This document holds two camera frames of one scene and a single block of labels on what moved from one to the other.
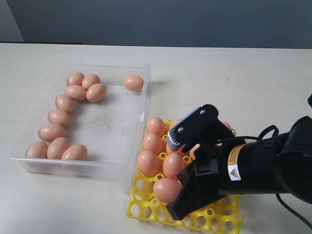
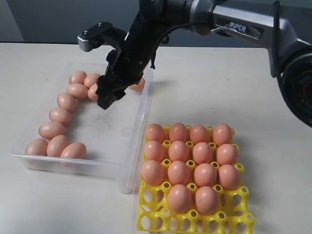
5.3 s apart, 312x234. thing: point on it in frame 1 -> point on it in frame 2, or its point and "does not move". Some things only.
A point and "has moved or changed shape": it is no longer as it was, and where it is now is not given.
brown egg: (148, 164) -> (153, 172)
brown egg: (96, 92) does not move
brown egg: (156, 125) has moved or changed shape
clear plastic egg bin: (90, 124) does not move
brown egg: (172, 163) has moved or changed shape
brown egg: (153, 142) has moved or changed shape
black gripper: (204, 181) -> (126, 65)
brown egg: (167, 190) has moved or changed shape
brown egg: (174, 122) -> (178, 132)
